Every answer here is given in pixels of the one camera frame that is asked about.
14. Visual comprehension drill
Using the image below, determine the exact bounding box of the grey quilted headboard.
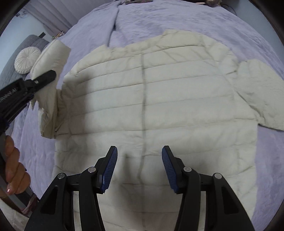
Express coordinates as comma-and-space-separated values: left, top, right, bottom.
0, 34, 51, 90

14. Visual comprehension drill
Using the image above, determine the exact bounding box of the cream puffer jacket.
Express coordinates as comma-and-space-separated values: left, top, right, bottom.
35, 30, 283, 230

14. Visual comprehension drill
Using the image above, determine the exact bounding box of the grey curtain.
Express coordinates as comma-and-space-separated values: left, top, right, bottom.
23, 0, 110, 36

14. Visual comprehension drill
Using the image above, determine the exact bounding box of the person's left hand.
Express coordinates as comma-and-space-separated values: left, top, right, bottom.
1, 136, 31, 200

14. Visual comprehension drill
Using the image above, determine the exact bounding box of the lavender plush blanket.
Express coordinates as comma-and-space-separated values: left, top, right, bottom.
12, 1, 283, 230

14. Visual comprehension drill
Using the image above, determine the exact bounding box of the round cream pleated cushion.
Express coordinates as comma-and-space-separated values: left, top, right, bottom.
14, 47, 41, 74

